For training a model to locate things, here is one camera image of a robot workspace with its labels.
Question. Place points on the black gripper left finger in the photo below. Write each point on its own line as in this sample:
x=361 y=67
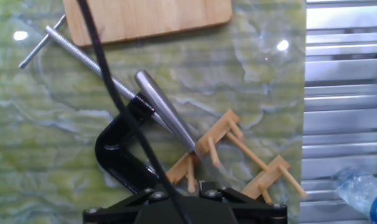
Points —
x=114 y=211

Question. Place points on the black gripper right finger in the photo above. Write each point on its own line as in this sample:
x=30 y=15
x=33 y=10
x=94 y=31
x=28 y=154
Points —
x=257 y=211

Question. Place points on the steel cleaver knife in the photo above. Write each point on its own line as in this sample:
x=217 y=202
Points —
x=163 y=109

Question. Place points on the bamboo cutting board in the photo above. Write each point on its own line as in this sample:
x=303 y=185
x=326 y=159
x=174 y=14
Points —
x=151 y=18

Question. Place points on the black C-clamp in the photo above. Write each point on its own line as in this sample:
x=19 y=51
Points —
x=114 y=149

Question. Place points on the wooden peg rack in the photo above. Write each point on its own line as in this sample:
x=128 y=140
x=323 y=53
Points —
x=218 y=127

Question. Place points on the clear plastic water bottle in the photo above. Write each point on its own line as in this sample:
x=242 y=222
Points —
x=359 y=189

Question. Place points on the green marble pattern mat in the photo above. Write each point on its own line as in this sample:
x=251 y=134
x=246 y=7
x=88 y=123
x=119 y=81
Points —
x=36 y=140

